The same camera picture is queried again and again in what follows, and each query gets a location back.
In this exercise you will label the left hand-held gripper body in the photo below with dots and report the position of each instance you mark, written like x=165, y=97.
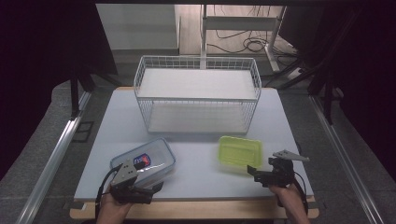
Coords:
x=124, y=174

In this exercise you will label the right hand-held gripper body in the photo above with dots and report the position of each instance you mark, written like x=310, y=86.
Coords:
x=281, y=174

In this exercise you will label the person's right hand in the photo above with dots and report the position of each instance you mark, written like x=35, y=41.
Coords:
x=288, y=194

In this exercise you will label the person's left hand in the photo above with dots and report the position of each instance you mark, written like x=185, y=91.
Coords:
x=113, y=205

